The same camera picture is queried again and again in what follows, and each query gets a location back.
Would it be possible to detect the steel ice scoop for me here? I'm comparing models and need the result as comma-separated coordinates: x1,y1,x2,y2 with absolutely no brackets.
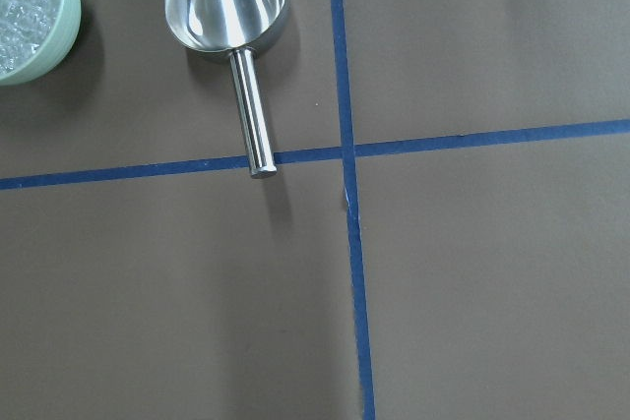
164,0,289,179

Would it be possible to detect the green bowl of ice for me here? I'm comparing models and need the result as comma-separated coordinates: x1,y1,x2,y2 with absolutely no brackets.
1,0,82,87

